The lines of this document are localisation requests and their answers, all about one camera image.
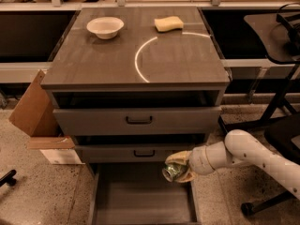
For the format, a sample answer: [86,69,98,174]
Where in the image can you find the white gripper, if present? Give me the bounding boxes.
[165,146,214,183]

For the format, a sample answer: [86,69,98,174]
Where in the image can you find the yellow sponge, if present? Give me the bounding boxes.
[154,16,184,32]

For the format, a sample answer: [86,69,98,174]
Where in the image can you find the grey middle drawer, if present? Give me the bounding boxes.
[75,133,208,163]

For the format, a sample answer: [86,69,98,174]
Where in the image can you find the grey bottom drawer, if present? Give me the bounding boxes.
[87,162,201,225]

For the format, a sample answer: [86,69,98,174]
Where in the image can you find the brown cardboard box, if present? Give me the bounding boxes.
[8,70,82,165]

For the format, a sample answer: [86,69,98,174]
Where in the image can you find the grey drawer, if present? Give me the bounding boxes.
[75,133,208,163]
[53,91,220,136]
[87,162,201,225]

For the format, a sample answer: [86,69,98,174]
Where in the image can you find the grey drawer cabinet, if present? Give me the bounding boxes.
[40,6,232,225]

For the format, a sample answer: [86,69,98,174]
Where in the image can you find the crushed green can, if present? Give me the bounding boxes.
[162,163,188,182]

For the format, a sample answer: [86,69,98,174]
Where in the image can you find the white bowl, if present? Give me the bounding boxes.
[86,17,124,39]

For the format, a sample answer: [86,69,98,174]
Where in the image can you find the black chair wheel left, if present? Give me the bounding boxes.
[0,170,17,187]

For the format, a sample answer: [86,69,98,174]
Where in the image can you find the grey top drawer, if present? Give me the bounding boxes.
[53,91,220,136]

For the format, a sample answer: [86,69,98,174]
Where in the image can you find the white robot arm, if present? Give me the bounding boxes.
[162,129,300,200]

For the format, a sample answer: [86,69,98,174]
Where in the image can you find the black office chair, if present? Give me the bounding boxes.
[241,113,300,217]

